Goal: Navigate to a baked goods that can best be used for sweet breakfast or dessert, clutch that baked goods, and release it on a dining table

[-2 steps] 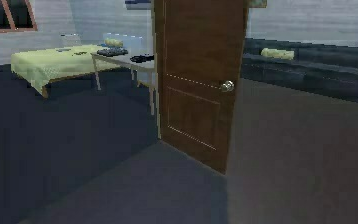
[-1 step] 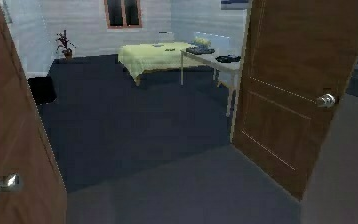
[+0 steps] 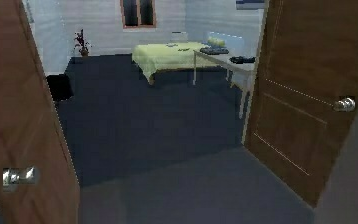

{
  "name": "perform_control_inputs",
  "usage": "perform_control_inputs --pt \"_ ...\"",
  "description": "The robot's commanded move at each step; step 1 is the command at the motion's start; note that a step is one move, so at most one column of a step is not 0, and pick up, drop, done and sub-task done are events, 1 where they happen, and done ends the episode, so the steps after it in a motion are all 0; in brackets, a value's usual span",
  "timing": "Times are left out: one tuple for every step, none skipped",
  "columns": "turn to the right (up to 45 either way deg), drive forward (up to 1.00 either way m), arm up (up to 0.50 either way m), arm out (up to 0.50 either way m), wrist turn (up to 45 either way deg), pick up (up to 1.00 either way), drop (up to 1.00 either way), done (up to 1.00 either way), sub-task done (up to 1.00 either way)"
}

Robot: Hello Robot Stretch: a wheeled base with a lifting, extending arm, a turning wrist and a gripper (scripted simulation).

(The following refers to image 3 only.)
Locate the silver round door knob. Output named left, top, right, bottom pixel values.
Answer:
left=332, top=96, right=357, bottom=113

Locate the black bin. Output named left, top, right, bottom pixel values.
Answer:
left=46, top=73, right=75, bottom=102

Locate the red potted house plant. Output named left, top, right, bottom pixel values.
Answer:
left=73, top=28, right=92, bottom=58

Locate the yellow green pillow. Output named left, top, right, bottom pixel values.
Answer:
left=206, top=36, right=227, bottom=48

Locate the brown wooden room door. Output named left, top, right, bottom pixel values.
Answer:
left=244, top=0, right=358, bottom=208

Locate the white long table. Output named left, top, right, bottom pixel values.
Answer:
left=192, top=48, right=257, bottom=120

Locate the dark framed wall picture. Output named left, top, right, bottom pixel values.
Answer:
left=235, top=0, right=267, bottom=10

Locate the brown framed window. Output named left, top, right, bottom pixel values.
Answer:
left=120, top=0, right=157, bottom=30

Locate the bed with yellow cover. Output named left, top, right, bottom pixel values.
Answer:
left=131, top=40, right=221, bottom=86

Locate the brown wooden door frame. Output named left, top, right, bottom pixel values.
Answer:
left=0, top=0, right=81, bottom=224

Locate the silver door strike plate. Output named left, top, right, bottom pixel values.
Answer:
left=1, top=165, right=38, bottom=188

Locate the black object on table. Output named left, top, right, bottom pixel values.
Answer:
left=229, top=55, right=257, bottom=65

